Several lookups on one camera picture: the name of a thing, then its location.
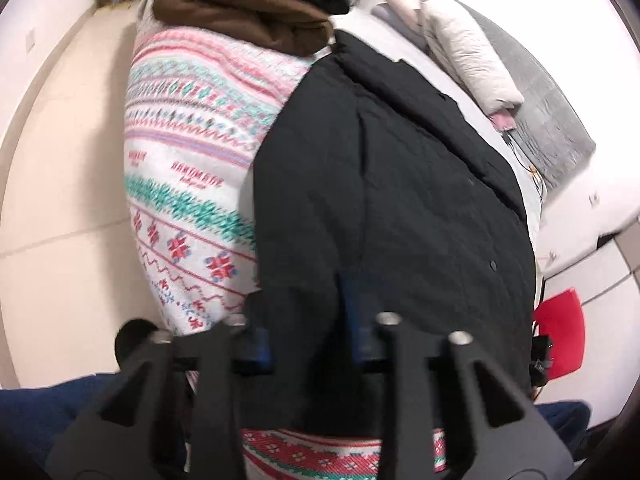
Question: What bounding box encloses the large black coat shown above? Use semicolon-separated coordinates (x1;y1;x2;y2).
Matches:
241;32;535;438

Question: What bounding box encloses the pink pillow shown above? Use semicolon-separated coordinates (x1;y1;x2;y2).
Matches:
488;110;516;132

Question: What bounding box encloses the folded brown garment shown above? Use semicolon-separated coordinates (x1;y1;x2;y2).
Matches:
152;0;333;58

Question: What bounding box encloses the pink folded cloth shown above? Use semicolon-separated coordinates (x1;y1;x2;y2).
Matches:
384;0;421;30

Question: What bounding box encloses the red plastic chair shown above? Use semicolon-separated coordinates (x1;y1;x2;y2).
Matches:
534;288;586;380

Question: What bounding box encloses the folded cream duvet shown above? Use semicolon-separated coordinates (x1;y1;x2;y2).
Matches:
420;0;524;116

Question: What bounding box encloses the grey padded headboard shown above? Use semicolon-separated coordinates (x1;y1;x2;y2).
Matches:
465;6;596;192

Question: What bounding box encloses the patterned pink green blanket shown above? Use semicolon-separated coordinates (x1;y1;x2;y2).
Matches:
121;6;449;480

